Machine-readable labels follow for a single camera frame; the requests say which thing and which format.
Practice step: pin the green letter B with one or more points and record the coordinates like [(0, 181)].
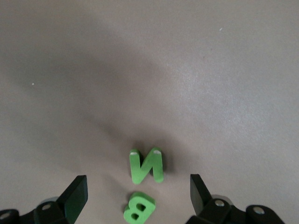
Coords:
[(144, 198)]

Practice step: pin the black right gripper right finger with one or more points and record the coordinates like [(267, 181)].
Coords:
[(198, 196)]

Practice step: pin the green letter N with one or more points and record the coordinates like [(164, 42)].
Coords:
[(146, 166)]

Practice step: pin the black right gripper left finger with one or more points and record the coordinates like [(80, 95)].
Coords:
[(74, 200)]

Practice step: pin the brown table cover sheet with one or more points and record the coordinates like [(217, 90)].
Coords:
[(149, 70)]

